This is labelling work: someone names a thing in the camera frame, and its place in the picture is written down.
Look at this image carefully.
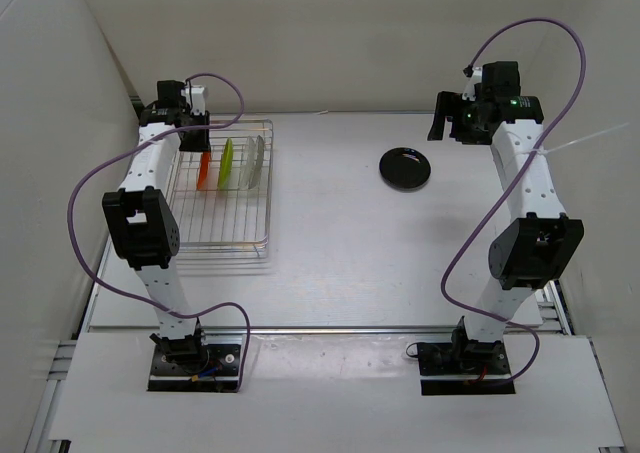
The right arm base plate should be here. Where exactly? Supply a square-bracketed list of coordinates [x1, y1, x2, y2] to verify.
[405, 342, 516, 396]

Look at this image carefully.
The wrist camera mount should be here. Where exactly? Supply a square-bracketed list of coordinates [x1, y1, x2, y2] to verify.
[182, 83, 208, 116]
[461, 65, 483, 101]

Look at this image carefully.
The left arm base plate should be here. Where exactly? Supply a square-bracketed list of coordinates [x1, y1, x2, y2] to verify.
[147, 340, 242, 393]

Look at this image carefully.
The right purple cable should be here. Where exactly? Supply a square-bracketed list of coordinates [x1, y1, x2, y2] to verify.
[441, 16, 587, 387]

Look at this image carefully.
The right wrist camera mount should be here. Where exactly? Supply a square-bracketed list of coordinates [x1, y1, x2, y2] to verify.
[461, 65, 483, 101]

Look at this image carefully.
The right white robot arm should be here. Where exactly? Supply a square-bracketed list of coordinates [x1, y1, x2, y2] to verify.
[427, 61, 584, 373]

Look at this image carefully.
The white zip tie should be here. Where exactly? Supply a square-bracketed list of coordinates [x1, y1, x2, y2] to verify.
[522, 122, 631, 156]

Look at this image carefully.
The green plate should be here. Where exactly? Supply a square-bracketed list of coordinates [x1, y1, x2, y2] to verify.
[217, 138, 234, 190]

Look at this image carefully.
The black plate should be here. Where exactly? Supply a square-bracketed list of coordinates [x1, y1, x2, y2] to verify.
[379, 147, 432, 192]

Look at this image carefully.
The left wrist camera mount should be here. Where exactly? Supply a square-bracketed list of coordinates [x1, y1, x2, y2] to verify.
[182, 83, 208, 116]

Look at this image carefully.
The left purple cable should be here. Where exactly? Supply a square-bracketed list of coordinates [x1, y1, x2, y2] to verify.
[66, 72, 251, 393]

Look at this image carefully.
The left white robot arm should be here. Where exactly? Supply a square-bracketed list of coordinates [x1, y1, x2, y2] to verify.
[102, 80, 211, 374]

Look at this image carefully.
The purple cable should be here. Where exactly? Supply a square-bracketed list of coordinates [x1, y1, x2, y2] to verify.
[66, 72, 251, 393]
[441, 16, 587, 387]

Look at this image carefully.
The wire dish rack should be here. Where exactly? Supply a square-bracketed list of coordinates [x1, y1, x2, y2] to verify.
[167, 118, 274, 260]

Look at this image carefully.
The orange plate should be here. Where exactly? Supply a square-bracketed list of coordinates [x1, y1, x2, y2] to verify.
[196, 151, 211, 191]

